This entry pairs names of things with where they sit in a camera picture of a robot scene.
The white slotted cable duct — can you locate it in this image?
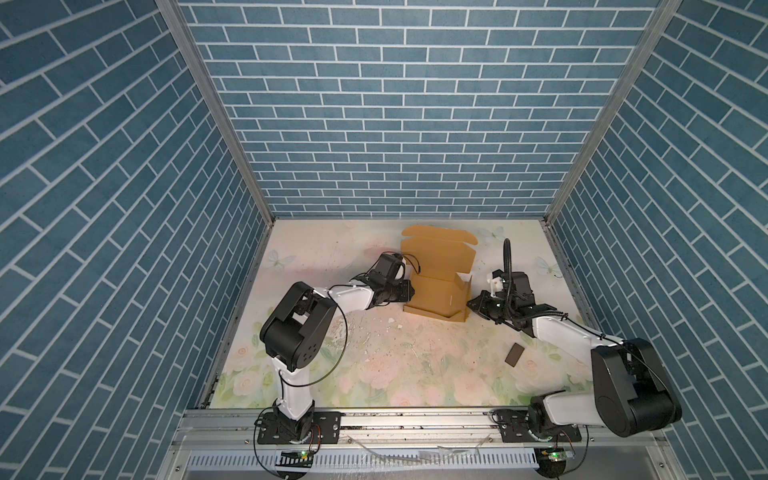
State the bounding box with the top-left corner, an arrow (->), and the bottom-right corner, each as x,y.
186,447 -> 539,473

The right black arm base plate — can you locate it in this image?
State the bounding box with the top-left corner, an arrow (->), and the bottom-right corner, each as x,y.
488,408 -> 582,443

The brown cardboard box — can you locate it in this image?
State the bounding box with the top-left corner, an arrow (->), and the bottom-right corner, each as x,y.
401,225 -> 478,323

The right green circuit board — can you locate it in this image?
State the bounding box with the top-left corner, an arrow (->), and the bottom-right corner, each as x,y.
535,448 -> 574,467

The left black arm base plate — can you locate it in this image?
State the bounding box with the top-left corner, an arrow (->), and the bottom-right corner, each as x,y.
256,409 -> 342,446

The left green circuit board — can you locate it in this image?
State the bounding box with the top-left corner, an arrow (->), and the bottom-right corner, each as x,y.
275,451 -> 314,470

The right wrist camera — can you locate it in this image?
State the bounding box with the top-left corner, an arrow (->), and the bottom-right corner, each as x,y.
487,273 -> 505,298

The green circuit board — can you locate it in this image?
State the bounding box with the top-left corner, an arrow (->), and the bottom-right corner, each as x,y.
275,451 -> 314,470
535,448 -> 574,467

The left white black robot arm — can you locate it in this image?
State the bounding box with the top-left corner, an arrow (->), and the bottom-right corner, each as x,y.
259,251 -> 421,422

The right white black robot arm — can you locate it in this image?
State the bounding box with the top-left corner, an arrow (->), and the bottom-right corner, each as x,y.
467,270 -> 683,438

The small brown cardboard piece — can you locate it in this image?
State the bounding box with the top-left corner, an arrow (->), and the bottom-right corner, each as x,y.
505,343 -> 525,368

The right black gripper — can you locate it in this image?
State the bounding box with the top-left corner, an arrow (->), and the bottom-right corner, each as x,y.
464,290 -> 513,324

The aluminium mounting rail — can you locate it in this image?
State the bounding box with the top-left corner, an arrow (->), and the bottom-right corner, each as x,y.
169,407 -> 669,455

